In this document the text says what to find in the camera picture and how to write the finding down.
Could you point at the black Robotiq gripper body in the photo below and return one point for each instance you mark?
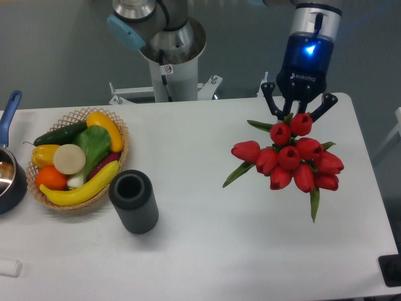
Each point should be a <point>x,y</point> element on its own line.
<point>303,73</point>

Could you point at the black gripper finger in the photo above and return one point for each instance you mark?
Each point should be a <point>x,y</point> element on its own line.
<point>328,100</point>
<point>267,89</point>

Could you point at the red tulip bouquet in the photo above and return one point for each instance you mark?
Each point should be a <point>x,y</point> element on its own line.
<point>292,156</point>

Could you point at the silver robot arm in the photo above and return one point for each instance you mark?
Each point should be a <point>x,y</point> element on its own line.
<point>172,42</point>

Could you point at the dark grey ribbed vase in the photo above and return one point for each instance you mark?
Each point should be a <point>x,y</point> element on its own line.
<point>132,195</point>

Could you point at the purple eggplant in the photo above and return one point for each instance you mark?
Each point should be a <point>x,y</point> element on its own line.
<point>109,158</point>

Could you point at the yellow squash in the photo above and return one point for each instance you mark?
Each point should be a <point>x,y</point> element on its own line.
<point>104,121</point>

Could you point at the black box at edge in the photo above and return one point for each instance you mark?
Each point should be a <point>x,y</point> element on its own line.
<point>390,269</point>

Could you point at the green bok choy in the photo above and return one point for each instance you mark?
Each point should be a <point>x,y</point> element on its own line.
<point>95,142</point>

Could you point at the yellow banana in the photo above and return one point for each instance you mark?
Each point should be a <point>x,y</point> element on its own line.
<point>85,192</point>

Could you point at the green cucumber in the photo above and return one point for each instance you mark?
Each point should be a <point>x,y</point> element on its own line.
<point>61,136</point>

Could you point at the beige round radish slice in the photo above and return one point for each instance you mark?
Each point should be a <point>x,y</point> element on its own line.
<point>69,159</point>

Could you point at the yellow bell pepper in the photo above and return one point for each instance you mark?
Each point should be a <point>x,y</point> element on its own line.
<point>42,155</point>

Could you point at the orange fruit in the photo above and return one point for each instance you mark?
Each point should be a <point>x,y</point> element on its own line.
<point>51,178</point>

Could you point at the white cylinder object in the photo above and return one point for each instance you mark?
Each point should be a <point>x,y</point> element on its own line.
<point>10,267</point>

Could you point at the white frame at right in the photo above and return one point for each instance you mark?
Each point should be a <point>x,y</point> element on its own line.
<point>389,141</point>

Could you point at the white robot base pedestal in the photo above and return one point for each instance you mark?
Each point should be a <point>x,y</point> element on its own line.
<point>170,83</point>

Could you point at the blue handled saucepan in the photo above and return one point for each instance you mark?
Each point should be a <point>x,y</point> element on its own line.
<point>13,177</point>

